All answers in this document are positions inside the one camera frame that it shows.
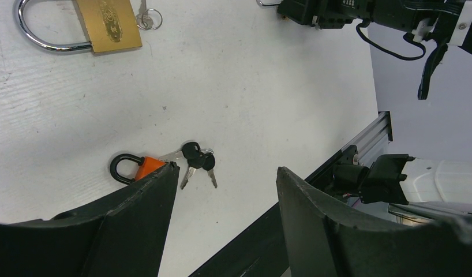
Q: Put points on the brass padlock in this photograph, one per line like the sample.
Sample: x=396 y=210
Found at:
x=109 y=26

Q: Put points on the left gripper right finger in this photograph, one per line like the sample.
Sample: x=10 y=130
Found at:
x=325 y=237

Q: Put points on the orange black padlock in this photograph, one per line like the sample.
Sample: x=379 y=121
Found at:
x=141 y=167

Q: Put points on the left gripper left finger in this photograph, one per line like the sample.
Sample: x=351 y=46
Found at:
x=120 y=234

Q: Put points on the silver key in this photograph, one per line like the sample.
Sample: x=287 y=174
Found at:
x=148 y=19

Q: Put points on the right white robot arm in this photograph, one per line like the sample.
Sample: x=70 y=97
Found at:
x=432 y=26

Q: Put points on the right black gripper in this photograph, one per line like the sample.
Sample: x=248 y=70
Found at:
x=324 y=14

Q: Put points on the small padlock with keys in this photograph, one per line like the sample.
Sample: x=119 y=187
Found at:
x=271 y=5

